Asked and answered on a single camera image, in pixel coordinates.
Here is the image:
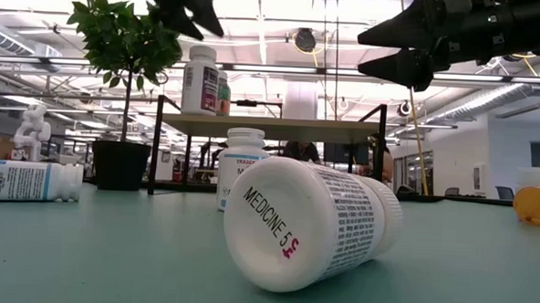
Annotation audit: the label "wooden shelf black legs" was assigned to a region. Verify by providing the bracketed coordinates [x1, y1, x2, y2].
[147, 93, 389, 207]

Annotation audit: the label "potted green plant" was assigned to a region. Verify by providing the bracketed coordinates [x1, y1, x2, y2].
[59, 0, 186, 194]

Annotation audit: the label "white bottle blue label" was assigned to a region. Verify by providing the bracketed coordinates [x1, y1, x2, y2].
[0, 159, 85, 207]
[214, 126, 273, 215]

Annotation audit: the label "black aluminium rig frame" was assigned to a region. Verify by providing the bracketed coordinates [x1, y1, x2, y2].
[83, 177, 515, 208]

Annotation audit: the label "white bottle purple label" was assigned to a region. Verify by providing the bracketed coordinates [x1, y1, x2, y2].
[181, 44, 222, 117]

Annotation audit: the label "orange pill vial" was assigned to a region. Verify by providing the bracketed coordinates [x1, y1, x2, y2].
[512, 183, 540, 227]

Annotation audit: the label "yellow hanging cable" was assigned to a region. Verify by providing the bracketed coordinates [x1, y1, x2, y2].
[403, 87, 434, 196]

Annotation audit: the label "clear jar flower label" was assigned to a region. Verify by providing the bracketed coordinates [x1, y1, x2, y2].
[214, 69, 234, 118]

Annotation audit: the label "white Medicine 5 bottle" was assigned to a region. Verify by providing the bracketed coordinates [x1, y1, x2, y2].
[220, 153, 408, 298]

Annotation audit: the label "dark office chair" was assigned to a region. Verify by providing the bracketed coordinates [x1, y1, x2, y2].
[494, 185, 516, 202]

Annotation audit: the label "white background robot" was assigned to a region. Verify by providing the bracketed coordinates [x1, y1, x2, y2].
[11, 102, 54, 164]

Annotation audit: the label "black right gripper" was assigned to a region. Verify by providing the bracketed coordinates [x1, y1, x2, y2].
[354, 0, 534, 98]

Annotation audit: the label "silver ceiling air duct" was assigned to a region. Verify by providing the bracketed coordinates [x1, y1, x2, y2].
[423, 61, 540, 131]
[0, 23, 65, 73]

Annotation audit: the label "person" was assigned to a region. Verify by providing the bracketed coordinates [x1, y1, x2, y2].
[281, 141, 322, 166]

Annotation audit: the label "black monitor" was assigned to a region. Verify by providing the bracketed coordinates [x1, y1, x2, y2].
[323, 142, 371, 165]

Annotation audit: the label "green table mat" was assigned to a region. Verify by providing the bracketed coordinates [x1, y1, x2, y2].
[0, 178, 540, 303]

